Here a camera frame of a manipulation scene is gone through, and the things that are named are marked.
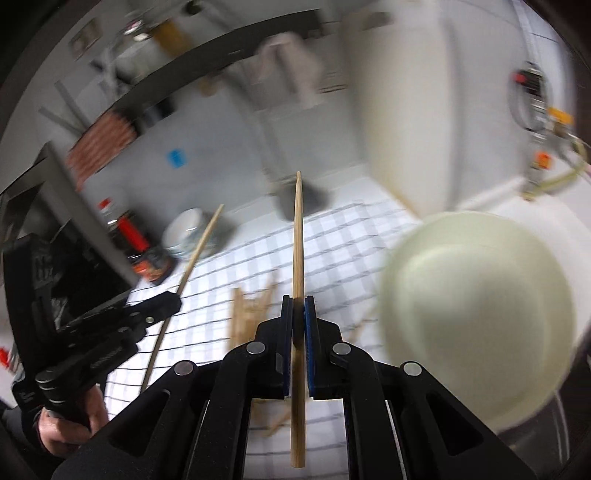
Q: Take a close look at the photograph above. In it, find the pink striped cloth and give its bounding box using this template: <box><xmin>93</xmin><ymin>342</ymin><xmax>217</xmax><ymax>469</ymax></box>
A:
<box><xmin>67</xmin><ymin>111</ymin><xmax>137</xmax><ymax>190</ymax></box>

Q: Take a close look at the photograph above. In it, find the soy sauce bottle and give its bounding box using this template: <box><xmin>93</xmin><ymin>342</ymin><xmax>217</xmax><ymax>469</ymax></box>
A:
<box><xmin>99</xmin><ymin>198</ymin><xmax>176</xmax><ymax>283</ymax></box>

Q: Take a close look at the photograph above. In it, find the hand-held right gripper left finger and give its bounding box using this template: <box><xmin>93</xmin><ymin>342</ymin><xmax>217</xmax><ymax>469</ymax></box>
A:
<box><xmin>53</xmin><ymin>295</ymin><xmax>296</xmax><ymax>480</ymax></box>

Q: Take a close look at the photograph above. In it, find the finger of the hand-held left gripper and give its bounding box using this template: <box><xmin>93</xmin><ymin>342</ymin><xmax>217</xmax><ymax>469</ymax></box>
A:
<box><xmin>58</xmin><ymin>293</ymin><xmax>182</xmax><ymax>344</ymax></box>
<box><xmin>36</xmin><ymin>339</ymin><xmax>139</xmax><ymax>398</ymax></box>

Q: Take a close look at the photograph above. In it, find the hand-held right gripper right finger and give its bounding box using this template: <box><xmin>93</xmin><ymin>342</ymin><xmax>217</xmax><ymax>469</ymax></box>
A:
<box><xmin>302</xmin><ymin>295</ymin><xmax>539</xmax><ymax>480</ymax></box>

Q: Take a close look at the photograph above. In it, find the metal gas valve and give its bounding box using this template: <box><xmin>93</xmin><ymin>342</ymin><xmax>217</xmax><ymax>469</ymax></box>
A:
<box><xmin>510</xmin><ymin>62</ymin><xmax>578</xmax><ymax>139</ymax></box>

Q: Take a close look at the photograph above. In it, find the white checked cloth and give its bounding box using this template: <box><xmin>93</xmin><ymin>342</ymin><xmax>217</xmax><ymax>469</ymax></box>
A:
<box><xmin>102</xmin><ymin>199</ymin><xmax>419</xmax><ymax>480</ymax></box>

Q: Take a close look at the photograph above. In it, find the person's left hand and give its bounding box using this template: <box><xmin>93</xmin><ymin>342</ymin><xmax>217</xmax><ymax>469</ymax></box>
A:
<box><xmin>39</xmin><ymin>388</ymin><xmax>109</xmax><ymax>457</ymax></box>

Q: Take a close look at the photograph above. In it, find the white cutting board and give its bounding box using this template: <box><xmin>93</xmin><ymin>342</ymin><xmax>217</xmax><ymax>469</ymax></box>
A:
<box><xmin>339</xmin><ymin>9</ymin><xmax>467</xmax><ymax>217</ymax></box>

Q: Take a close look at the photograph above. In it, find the yellow gas hose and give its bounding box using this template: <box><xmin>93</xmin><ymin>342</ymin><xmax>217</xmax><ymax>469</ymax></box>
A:
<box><xmin>524</xmin><ymin>136</ymin><xmax>591</xmax><ymax>201</ymax></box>

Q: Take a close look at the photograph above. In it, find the cream round basin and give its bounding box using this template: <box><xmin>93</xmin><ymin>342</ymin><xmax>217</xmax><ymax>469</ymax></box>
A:
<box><xmin>379</xmin><ymin>211</ymin><xmax>578</xmax><ymax>432</ymax></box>

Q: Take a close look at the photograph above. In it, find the wooden chopstick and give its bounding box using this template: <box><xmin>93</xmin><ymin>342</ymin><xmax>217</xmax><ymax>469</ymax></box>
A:
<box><xmin>353</xmin><ymin>307</ymin><xmax>385</xmax><ymax>345</ymax></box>
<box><xmin>140</xmin><ymin>204</ymin><xmax>225</xmax><ymax>394</ymax></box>
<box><xmin>233</xmin><ymin>287</ymin><xmax>247</xmax><ymax>348</ymax></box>
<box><xmin>257</xmin><ymin>405</ymin><xmax>293</xmax><ymax>437</ymax></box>
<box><xmin>250</xmin><ymin>271</ymin><xmax>281</xmax><ymax>320</ymax></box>
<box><xmin>290</xmin><ymin>171</ymin><xmax>309</xmax><ymax>468</ymax></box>

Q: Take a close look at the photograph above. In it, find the patterned ceramic bowl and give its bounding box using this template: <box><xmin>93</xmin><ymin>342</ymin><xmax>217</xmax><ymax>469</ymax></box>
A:
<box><xmin>163</xmin><ymin>208</ymin><xmax>218</xmax><ymax>250</ymax></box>
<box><xmin>168</xmin><ymin>228</ymin><xmax>232</xmax><ymax>260</ymax></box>

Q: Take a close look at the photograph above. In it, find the beige hanging object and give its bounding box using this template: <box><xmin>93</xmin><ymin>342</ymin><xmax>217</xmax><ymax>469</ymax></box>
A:
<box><xmin>256</xmin><ymin>36</ymin><xmax>324</xmax><ymax>109</ymax></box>

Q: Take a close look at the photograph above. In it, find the black wall rail shelf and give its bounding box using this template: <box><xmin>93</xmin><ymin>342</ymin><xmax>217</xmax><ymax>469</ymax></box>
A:
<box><xmin>104</xmin><ymin>9</ymin><xmax>324</xmax><ymax>134</ymax></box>

